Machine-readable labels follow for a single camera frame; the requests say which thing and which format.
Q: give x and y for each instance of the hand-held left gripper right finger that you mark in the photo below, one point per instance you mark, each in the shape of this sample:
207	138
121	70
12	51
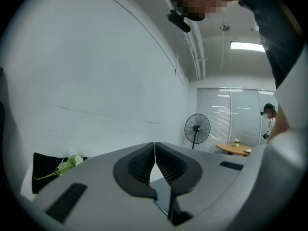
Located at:
204	174

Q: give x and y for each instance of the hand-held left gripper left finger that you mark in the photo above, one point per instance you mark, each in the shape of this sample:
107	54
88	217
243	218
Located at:
96	189

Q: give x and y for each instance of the grey notebook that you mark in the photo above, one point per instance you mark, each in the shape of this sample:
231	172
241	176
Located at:
161	197

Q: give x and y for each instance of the person's left forearm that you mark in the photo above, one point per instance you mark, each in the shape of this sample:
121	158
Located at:
279	129

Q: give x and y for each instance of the white artificial flower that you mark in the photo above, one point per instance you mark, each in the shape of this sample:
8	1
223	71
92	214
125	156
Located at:
69	163

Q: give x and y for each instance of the round wooden table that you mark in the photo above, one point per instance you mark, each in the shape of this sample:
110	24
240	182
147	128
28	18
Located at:
233	148

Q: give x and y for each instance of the small potted plant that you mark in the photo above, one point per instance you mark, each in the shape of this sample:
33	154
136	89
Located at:
237	142

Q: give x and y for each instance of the black standing fan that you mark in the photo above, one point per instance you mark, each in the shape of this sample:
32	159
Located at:
197	128

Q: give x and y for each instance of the black phone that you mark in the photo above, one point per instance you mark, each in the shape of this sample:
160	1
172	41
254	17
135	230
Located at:
247	151

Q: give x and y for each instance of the glass partition with blinds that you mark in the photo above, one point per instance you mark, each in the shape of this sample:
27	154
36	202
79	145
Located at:
240	114

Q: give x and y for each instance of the white ceiling pipes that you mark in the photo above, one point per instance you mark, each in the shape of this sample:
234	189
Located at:
197	47

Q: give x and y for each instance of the rectangular ceiling light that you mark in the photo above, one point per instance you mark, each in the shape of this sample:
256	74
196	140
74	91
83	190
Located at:
247	46

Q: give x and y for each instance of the round ceiling detector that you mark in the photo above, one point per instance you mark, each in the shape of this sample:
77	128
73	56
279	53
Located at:
225	27

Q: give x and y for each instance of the person's black shirt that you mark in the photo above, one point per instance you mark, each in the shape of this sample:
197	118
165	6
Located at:
276	20

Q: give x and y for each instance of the person's head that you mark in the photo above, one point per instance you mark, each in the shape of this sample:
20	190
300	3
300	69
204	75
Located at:
202	1

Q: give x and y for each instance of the black head camera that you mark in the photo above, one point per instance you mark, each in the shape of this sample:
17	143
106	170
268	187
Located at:
179	23

